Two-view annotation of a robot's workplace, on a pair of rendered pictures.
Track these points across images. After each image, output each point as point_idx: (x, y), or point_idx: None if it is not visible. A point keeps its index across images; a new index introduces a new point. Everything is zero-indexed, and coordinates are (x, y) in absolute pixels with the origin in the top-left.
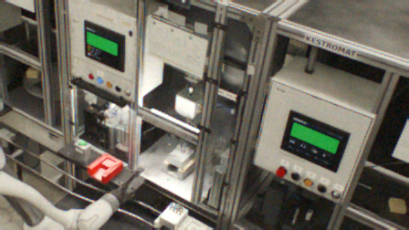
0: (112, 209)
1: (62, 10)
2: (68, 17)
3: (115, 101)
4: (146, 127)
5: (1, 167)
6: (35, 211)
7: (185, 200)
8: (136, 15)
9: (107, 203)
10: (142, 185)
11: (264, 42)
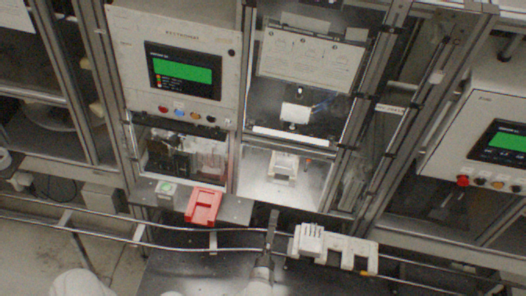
0: (272, 286)
1: (95, 29)
2: (108, 38)
3: (212, 136)
4: None
5: None
6: None
7: (311, 211)
8: (240, 27)
9: (266, 285)
10: None
11: (468, 43)
